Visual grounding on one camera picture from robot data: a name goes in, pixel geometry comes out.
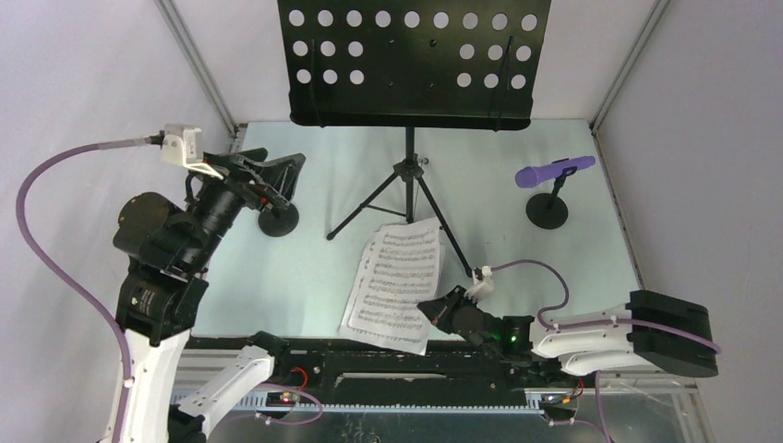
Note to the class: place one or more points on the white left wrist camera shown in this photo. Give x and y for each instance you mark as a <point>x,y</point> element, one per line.
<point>183,146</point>

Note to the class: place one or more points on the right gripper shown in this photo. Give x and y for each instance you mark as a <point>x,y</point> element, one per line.
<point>438,310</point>

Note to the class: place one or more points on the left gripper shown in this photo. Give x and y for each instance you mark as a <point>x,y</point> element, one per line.
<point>276,177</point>

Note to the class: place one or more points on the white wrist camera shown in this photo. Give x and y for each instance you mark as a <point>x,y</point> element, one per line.
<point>483,284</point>
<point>183,146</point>

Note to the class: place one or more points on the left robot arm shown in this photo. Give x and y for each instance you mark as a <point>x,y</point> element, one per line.
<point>169,250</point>

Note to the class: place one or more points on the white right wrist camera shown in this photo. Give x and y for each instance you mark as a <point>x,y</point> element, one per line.
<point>483,284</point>

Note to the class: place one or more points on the sheet music page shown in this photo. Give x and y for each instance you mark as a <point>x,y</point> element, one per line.
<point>403,269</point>
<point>381,340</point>

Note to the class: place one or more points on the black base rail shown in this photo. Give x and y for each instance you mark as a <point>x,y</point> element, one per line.
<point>342,373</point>

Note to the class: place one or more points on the black microphone stand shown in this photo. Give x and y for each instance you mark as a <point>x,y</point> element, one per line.
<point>548,211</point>
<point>278,221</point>

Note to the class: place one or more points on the black music stand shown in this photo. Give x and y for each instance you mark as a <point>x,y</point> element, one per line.
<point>413,64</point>

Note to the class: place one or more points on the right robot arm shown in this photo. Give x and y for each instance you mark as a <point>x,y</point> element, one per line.
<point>650,329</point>

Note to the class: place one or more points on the black right microphone stand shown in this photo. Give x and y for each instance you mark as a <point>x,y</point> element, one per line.
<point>548,211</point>

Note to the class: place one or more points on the purple microphone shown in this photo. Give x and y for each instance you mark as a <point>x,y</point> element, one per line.
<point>532,176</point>

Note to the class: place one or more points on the black left microphone stand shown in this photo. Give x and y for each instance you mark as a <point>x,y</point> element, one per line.
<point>278,221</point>

